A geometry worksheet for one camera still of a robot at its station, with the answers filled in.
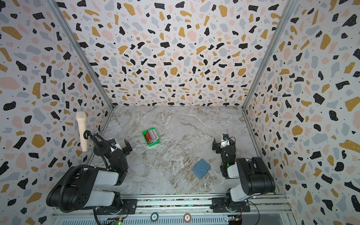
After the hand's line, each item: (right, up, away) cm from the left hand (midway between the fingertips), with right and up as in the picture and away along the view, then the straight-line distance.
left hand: (121, 142), depth 87 cm
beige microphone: (-15, +16, -12) cm, 25 cm away
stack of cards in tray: (+16, +3, +11) cm, 20 cm away
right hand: (+66, +2, +4) cm, 66 cm away
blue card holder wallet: (+50, -16, 0) cm, 52 cm away
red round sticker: (+41, -36, -15) cm, 57 cm away
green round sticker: (+24, -35, -15) cm, 45 cm away
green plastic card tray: (+10, +5, +15) cm, 18 cm away
